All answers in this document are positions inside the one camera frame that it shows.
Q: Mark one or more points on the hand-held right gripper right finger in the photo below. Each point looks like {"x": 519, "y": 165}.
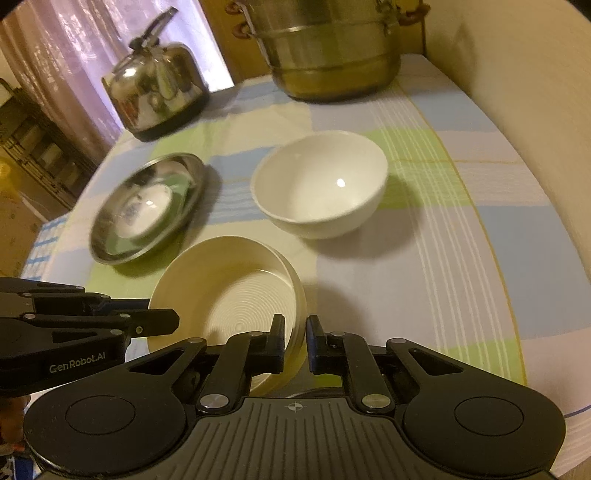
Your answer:
{"x": 316, "y": 344}

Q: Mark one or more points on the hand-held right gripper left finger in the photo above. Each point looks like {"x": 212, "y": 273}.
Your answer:
{"x": 277, "y": 344}

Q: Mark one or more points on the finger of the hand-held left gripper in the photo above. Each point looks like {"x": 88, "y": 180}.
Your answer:
{"x": 55, "y": 300}
{"x": 152, "y": 321}

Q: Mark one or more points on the cream ribbed bowl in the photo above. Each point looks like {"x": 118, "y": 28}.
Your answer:
{"x": 221, "y": 290}

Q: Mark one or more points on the white floral small dish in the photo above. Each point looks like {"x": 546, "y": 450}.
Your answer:
{"x": 147, "y": 210}

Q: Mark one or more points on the green square plate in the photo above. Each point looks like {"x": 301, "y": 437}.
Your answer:
{"x": 178, "y": 189}

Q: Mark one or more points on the stainless steel plate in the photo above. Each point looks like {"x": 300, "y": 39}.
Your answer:
{"x": 138, "y": 173}

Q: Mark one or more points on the white ceramic bowl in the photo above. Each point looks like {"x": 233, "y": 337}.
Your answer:
{"x": 318, "y": 184}

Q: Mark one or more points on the blue white patterned cloth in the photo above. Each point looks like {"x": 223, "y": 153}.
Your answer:
{"x": 46, "y": 244}

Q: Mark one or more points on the checked tablecloth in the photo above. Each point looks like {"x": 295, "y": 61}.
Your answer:
{"x": 415, "y": 277}

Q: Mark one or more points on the dark storage shelf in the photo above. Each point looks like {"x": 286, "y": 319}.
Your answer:
{"x": 41, "y": 147}

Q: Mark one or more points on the stainless steel kettle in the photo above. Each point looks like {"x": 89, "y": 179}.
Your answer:
{"x": 152, "y": 92}

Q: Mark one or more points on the beige patterned curtain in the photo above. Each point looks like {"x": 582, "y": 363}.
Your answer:
{"x": 60, "y": 69}

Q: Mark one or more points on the wooden panel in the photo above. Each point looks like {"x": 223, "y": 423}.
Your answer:
{"x": 235, "y": 50}

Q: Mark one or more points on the stainless steel steamer pot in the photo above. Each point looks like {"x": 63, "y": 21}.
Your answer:
{"x": 332, "y": 60}

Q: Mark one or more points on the sheer pink curtain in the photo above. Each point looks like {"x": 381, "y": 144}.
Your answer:
{"x": 194, "y": 27}

